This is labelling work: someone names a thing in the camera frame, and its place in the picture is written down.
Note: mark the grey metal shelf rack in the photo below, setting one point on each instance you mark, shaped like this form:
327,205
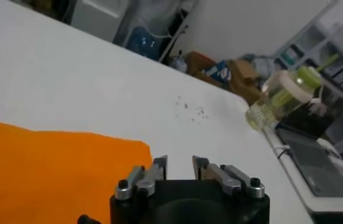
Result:
320,33

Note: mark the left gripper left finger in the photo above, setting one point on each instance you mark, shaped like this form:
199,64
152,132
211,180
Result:
144,182

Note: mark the white side table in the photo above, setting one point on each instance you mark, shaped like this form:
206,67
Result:
326,205

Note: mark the blue white package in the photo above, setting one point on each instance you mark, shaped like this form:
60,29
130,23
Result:
220,71

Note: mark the pile of striped clothes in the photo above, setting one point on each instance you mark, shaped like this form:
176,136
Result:
262,65

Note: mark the white metal jug rack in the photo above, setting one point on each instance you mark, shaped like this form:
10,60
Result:
167,50

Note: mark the orange t-shirt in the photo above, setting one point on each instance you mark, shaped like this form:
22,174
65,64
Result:
53,176

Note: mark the scattered dark crumbs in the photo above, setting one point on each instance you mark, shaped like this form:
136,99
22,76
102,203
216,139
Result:
186,106

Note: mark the green lid drink bottle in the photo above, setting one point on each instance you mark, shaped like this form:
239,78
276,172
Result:
281,97

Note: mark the open cardboard box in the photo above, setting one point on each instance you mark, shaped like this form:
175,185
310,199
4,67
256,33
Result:
196,62

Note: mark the grey plastic bag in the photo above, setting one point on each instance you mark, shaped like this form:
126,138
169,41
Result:
178,64

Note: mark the grey laptop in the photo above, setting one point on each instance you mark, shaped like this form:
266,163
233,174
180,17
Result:
320,164

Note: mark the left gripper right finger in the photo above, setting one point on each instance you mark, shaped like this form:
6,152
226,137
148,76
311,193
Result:
229,181

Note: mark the blue water jug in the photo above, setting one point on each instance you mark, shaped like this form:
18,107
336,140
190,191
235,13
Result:
142,42

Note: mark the cardboard box with flaps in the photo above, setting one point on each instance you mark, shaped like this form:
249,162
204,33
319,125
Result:
243,76

